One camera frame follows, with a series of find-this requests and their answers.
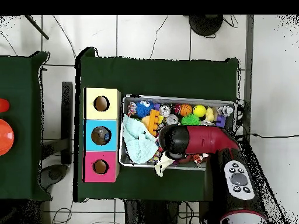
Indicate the orange disc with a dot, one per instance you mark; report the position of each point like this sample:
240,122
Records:
5,137

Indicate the light green spiky ball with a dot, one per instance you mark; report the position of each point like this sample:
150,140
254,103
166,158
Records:
190,120

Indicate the dark green side table cloth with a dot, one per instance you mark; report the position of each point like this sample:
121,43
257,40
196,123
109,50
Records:
23,177

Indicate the small red object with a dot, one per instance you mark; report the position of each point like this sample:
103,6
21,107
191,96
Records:
3,105

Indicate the shallow clear mesh bin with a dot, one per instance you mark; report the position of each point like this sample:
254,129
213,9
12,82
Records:
140,165

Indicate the pale blue waffle cloth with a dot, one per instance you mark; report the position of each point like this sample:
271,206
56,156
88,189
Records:
138,140

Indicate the small orange basketball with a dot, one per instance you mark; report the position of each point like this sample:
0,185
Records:
186,110

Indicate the black round stand base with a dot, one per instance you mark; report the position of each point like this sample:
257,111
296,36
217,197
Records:
205,24

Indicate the black upright panel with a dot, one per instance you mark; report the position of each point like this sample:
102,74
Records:
67,121

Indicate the cream yellow knitted cloth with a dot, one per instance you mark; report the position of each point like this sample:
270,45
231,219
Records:
163,162

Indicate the long orange toy brick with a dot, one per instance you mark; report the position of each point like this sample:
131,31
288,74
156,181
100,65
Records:
152,122

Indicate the silver drink can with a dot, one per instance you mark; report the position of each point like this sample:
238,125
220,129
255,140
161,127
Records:
172,119

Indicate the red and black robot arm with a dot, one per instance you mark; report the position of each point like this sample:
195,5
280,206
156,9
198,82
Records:
210,140

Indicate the blue spiky ball with eyes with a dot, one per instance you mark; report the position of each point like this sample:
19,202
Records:
143,109

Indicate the grey round floor base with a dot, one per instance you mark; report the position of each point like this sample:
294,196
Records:
55,173

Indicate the small yellow rubber duck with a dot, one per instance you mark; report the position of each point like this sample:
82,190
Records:
210,115

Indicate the black drink can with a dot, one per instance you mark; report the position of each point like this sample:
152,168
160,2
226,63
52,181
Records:
165,110

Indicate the wooden box with three holes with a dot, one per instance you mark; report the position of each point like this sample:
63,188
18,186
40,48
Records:
102,140

